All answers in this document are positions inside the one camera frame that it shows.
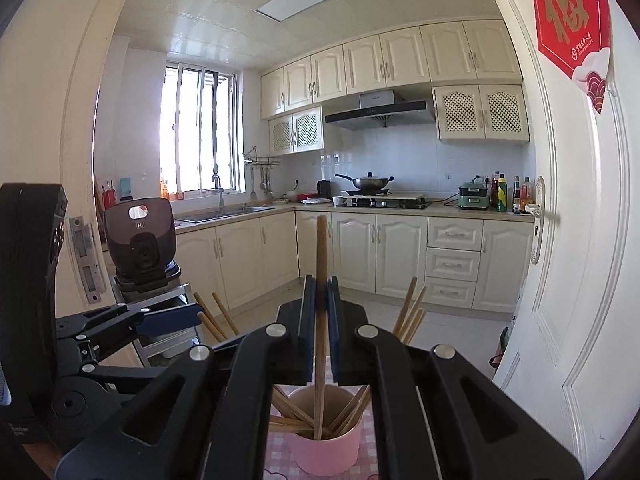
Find cream upper wall cabinets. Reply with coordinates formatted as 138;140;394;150
260;19;523;121

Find metal door strike plate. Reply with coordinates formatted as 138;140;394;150
69;215;108;305

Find green countertop cooker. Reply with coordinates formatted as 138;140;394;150
458;181;492;211

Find red diamond door poster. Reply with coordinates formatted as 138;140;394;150
527;0;613;115

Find wall mounted wire rack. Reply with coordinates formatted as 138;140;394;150
243;146;281;167

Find range hood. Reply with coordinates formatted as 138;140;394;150
325;89;436;132

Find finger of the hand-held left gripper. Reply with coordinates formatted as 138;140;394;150
54;302;203;367
59;361;169;400

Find group of wooden chopsticks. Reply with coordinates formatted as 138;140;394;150
192;276;427;442

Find metal wok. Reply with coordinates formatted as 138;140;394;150
334;172;395;193

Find single wooden chopstick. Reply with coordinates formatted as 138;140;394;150
312;215;329;441

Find cream cabinet drawer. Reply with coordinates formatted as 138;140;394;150
423;276;478;309
426;248;482;282
427;216;484;252

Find metal faucet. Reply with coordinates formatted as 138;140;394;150
211;174;226;215

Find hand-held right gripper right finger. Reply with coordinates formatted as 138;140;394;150
327;275;586;480

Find cream base cabinets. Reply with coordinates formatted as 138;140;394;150
172;202;536;316

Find kitchen window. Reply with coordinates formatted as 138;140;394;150
159;61;242;200

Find white door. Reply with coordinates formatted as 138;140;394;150
470;0;640;476

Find metal shelf rack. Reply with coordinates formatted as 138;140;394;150
116;280;203;368

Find dark brown rice cooker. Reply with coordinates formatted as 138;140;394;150
104;197;181;286

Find cream lattice door cabinet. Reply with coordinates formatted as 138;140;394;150
432;84;531;145
268;106;324;157

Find steel sink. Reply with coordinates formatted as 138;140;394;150
177;205;276;224

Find pink cup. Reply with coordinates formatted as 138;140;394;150
270;384;373;476

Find pink checked tablecloth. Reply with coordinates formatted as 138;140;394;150
264;355;382;480

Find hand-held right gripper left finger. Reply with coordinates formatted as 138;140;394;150
56;275;318;480

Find white door handle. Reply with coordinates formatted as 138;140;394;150
530;176;561;266

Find gas stove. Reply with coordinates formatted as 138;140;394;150
345;192;432;210

